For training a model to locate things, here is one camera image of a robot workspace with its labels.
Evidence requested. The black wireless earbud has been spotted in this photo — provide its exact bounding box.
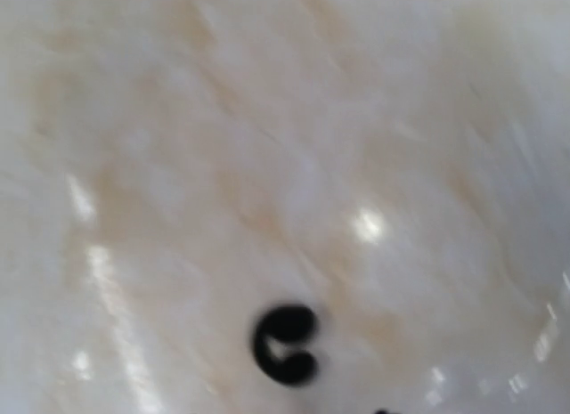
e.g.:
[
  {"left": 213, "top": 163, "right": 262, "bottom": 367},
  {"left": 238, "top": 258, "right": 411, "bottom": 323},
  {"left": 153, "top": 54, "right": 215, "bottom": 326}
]
[{"left": 250, "top": 304, "right": 319, "bottom": 387}]

